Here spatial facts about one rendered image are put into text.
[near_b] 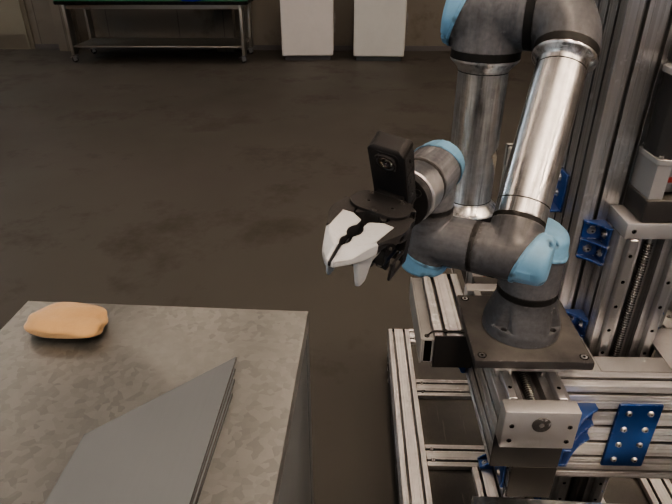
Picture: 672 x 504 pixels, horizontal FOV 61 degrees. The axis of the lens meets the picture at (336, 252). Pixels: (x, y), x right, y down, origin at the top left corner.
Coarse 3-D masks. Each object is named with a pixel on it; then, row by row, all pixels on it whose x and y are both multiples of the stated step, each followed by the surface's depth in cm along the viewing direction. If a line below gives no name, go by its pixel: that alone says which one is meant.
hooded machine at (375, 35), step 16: (368, 0) 841; (384, 0) 839; (400, 0) 837; (368, 16) 852; (384, 16) 850; (400, 16) 848; (368, 32) 863; (384, 32) 861; (400, 32) 859; (368, 48) 874; (384, 48) 872; (400, 48) 870
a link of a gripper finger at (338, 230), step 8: (336, 216) 62; (344, 216) 62; (352, 216) 62; (336, 224) 60; (344, 224) 61; (352, 224) 61; (328, 232) 59; (336, 232) 59; (344, 232) 59; (352, 232) 61; (328, 240) 58; (336, 240) 58; (344, 240) 59; (328, 248) 57; (336, 248) 57; (328, 256) 56; (328, 264) 56; (328, 272) 62
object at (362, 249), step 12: (372, 228) 61; (384, 228) 61; (360, 240) 58; (372, 240) 59; (336, 252) 57; (348, 252) 57; (360, 252) 57; (372, 252) 58; (336, 264) 56; (348, 264) 57; (360, 264) 59; (360, 276) 60
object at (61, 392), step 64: (128, 320) 115; (192, 320) 115; (256, 320) 115; (0, 384) 99; (64, 384) 99; (128, 384) 99; (256, 384) 99; (0, 448) 87; (64, 448) 87; (256, 448) 87
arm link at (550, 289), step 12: (552, 228) 104; (564, 228) 105; (564, 240) 102; (564, 252) 102; (552, 264) 102; (564, 264) 104; (552, 276) 103; (504, 288) 108; (516, 288) 106; (528, 288) 105; (540, 288) 104; (552, 288) 105; (528, 300) 106; (540, 300) 106
